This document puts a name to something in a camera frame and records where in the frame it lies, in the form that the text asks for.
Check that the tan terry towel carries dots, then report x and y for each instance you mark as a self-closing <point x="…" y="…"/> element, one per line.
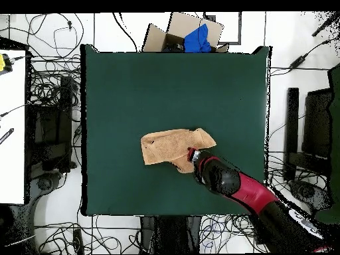
<point x="164" y="146"/>

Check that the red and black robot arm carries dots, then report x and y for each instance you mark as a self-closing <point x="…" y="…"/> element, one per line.
<point x="239" y="188"/>

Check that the black flat strip tool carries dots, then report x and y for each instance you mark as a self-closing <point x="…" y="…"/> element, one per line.
<point x="6" y="136"/>

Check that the dark green table cloth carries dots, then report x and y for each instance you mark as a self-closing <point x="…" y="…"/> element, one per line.
<point x="159" y="87"/>

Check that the black upright bar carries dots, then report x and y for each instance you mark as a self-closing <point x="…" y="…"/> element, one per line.
<point x="291" y="127"/>

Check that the blue cloth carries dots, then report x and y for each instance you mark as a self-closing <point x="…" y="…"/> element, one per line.
<point x="198" y="39"/>

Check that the open cardboard box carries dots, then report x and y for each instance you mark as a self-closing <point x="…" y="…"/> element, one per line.
<point x="156" y="39"/>

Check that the black panel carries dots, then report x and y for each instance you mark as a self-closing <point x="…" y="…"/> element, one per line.
<point x="317" y="124"/>

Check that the black power adapter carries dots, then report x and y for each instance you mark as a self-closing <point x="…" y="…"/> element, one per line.
<point x="297" y="61"/>

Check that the black power strip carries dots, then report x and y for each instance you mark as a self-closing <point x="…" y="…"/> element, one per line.
<point x="78" y="241"/>

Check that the black equipment case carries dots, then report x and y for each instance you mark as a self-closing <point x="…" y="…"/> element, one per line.
<point x="50" y="124"/>

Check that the green cloth covered stand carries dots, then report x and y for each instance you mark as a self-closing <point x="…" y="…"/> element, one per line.
<point x="335" y="138"/>

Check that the white side table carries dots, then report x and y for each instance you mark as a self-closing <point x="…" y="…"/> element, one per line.
<point x="12" y="127"/>

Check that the black rod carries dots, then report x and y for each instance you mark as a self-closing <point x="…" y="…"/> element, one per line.
<point x="325" y="25"/>

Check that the yellow and black device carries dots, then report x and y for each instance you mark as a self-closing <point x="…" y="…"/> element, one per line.
<point x="3" y="63"/>

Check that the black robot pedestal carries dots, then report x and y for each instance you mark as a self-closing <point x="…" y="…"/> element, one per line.
<point x="170" y="233"/>

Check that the grey pedestal leg with foot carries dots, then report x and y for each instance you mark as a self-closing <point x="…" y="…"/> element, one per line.
<point x="43" y="186"/>
<point x="308" y="192"/>

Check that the dark square frame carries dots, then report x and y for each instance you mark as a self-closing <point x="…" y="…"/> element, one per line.
<point x="239" y="29"/>

